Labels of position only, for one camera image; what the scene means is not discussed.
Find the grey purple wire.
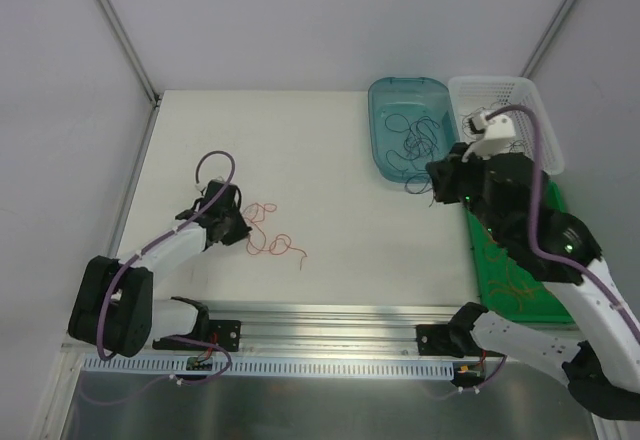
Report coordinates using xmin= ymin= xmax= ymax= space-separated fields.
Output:
xmin=402 ymin=119 xmax=444 ymax=196

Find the dark thin wire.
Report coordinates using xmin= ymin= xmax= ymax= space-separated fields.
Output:
xmin=384 ymin=112 xmax=444 ymax=176

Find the orange wire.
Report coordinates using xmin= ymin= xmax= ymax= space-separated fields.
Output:
xmin=482 ymin=237 xmax=521 ymax=281
xmin=243 ymin=202 xmax=309 ymax=271
xmin=487 ymin=279 xmax=536 ymax=314

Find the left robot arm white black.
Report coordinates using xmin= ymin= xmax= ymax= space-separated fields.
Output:
xmin=67 ymin=180 xmax=251 ymax=359

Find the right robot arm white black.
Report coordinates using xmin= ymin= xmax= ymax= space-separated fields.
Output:
xmin=426 ymin=143 xmax=639 ymax=421

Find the teal transparent plastic bin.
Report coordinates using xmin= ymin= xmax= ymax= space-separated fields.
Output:
xmin=368 ymin=77 xmax=459 ymax=195

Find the white perforated plastic basket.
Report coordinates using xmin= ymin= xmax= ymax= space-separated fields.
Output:
xmin=447 ymin=75 xmax=565 ymax=175

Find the green plastic tray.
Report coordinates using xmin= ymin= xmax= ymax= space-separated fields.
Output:
xmin=466 ymin=212 xmax=574 ymax=325

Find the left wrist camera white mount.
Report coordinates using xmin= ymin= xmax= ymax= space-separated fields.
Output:
xmin=195 ymin=180 xmax=224 ymax=194

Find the black wire in basket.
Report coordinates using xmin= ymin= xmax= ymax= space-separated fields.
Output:
xmin=460 ymin=107 xmax=489 ymax=141

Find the orange wire in green tray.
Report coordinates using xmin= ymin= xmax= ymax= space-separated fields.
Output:
xmin=487 ymin=279 xmax=536 ymax=314

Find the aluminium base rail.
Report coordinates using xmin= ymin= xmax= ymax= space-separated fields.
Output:
xmin=176 ymin=301 xmax=458 ymax=357

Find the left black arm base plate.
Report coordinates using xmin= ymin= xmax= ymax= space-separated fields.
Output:
xmin=152 ymin=320 xmax=242 ymax=352

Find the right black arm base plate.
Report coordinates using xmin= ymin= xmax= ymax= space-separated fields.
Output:
xmin=415 ymin=324 xmax=482 ymax=358

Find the white slotted cable duct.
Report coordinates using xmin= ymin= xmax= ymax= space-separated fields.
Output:
xmin=82 ymin=354 xmax=454 ymax=381

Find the left aluminium frame post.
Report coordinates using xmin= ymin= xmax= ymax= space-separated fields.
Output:
xmin=94 ymin=0 xmax=160 ymax=106

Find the aluminium frame post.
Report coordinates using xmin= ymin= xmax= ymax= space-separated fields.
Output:
xmin=520 ymin=0 xmax=580 ymax=79
xmin=94 ymin=0 xmax=160 ymax=106

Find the right aluminium frame post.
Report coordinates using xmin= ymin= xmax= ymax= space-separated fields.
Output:
xmin=520 ymin=0 xmax=580 ymax=79

